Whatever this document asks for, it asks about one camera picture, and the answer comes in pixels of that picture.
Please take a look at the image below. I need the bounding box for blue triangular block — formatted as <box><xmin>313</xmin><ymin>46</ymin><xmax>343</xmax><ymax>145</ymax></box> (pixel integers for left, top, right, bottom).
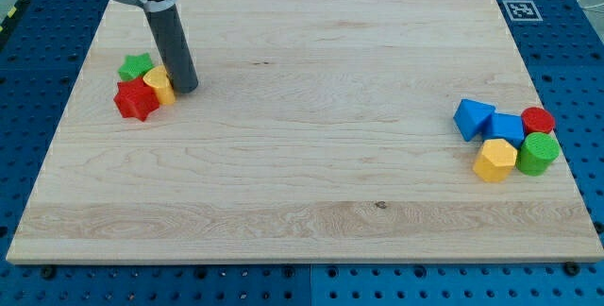
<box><xmin>453</xmin><ymin>98</ymin><xmax>495</xmax><ymax>142</ymax></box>

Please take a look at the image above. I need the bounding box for black bolt left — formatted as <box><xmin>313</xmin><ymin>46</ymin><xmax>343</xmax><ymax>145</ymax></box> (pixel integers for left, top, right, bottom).
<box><xmin>40</xmin><ymin>265</ymin><xmax>57</xmax><ymax>281</ymax></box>

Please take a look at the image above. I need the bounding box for black bolt right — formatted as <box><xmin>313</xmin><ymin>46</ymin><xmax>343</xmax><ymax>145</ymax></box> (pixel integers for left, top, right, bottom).
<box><xmin>563</xmin><ymin>262</ymin><xmax>581</xmax><ymax>277</ymax></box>

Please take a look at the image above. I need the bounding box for green cylinder block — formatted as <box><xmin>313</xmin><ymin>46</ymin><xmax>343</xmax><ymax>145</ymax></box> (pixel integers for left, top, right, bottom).
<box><xmin>516</xmin><ymin>132</ymin><xmax>561</xmax><ymax>177</ymax></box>

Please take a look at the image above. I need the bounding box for white fiducial marker tag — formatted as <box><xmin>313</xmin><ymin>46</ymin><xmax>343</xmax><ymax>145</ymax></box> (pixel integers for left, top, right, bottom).
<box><xmin>502</xmin><ymin>0</ymin><xmax>543</xmax><ymax>22</ymax></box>

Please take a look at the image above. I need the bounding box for yellow cylinder block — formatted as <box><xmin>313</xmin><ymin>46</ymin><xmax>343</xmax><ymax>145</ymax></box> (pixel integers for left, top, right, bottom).
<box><xmin>143</xmin><ymin>65</ymin><xmax>176</xmax><ymax>105</ymax></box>

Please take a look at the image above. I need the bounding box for red star block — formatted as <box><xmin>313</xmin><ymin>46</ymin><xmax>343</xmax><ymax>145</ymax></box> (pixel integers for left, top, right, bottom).
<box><xmin>113</xmin><ymin>76</ymin><xmax>159</xmax><ymax>122</ymax></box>

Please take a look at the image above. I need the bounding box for black bolt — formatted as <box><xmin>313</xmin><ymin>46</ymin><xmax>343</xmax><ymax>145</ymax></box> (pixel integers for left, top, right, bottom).
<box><xmin>40</xmin><ymin>265</ymin><xmax>57</xmax><ymax>281</ymax></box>
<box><xmin>563</xmin><ymin>262</ymin><xmax>581</xmax><ymax>277</ymax></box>

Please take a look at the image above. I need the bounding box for blue cube block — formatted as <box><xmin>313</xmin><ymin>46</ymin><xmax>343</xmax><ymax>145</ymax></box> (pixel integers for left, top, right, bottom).
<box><xmin>482</xmin><ymin>112</ymin><xmax>525</xmax><ymax>148</ymax></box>

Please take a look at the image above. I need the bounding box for green star block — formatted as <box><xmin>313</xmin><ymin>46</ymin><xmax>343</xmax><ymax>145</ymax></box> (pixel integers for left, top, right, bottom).
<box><xmin>118</xmin><ymin>53</ymin><xmax>154</xmax><ymax>81</ymax></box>

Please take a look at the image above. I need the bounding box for wooden board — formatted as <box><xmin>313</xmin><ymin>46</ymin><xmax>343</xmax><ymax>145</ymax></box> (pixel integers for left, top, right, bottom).
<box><xmin>7</xmin><ymin>0</ymin><xmax>603</xmax><ymax>264</ymax></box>

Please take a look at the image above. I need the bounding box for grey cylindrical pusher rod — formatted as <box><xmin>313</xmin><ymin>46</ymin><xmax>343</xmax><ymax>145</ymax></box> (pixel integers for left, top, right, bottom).
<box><xmin>144</xmin><ymin>4</ymin><xmax>199</xmax><ymax>94</ymax></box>

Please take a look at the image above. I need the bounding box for red cylinder block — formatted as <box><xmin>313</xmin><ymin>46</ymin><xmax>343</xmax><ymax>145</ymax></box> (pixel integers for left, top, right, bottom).
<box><xmin>521</xmin><ymin>107</ymin><xmax>556</xmax><ymax>135</ymax></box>

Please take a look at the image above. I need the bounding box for yellow hexagon block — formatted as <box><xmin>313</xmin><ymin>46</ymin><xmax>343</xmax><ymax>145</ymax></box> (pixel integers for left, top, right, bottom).
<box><xmin>472</xmin><ymin>139</ymin><xmax>518</xmax><ymax>183</ymax></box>

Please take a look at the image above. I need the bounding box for yellow black hazard tape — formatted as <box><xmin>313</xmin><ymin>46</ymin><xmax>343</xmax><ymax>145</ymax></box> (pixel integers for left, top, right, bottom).
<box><xmin>1</xmin><ymin>0</ymin><xmax>32</xmax><ymax>36</ymax></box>

